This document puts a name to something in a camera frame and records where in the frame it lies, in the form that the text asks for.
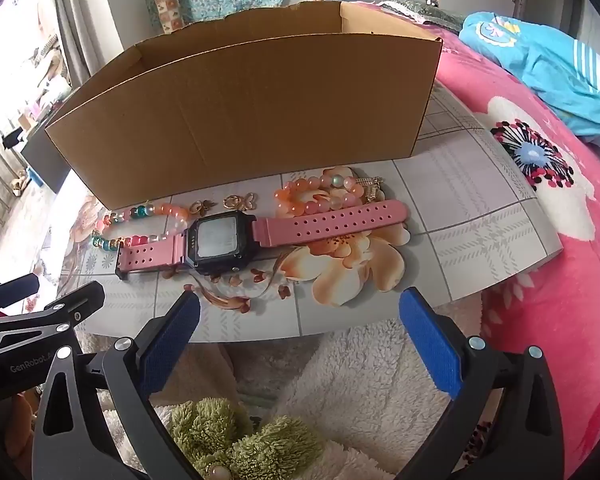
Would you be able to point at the solid gold butterfly earring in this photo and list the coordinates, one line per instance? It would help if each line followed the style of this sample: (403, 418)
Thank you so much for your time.
(200, 207)

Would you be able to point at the outline gold butterfly earring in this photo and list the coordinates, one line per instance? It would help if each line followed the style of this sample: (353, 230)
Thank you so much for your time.
(247, 201)

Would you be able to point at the white fluffy blanket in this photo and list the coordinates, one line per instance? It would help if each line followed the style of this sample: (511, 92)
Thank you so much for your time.
(370, 385)

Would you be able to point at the pink floral blanket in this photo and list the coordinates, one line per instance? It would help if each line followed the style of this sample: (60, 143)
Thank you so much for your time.
(530, 285)

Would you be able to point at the dark grey board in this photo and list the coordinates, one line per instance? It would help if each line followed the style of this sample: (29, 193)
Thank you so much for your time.
(42, 165)

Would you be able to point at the brown cardboard box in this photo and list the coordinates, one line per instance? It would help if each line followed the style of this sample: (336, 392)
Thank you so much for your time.
(230, 110)

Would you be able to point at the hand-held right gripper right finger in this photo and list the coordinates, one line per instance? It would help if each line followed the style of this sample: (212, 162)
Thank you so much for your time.
(430, 345)

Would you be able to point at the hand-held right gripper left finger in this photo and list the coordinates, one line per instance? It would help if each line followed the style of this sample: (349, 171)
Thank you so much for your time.
(172, 345)

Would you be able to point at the blue garment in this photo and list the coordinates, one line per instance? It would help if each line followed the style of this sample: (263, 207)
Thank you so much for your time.
(545, 60)

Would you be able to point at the checkered heart print tube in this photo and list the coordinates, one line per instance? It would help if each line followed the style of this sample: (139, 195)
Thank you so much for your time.
(169, 10)

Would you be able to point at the green lace pillow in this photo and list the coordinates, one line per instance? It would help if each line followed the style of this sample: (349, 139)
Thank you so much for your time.
(425, 12)

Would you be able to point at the grey curtain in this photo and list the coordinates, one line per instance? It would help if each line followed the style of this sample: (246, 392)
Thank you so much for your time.
(85, 15)

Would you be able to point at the green plush toy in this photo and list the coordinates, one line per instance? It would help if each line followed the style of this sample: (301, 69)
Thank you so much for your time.
(270, 445)

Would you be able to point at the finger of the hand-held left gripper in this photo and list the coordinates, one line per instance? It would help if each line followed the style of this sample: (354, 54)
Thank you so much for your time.
(40, 322)
(15, 287)

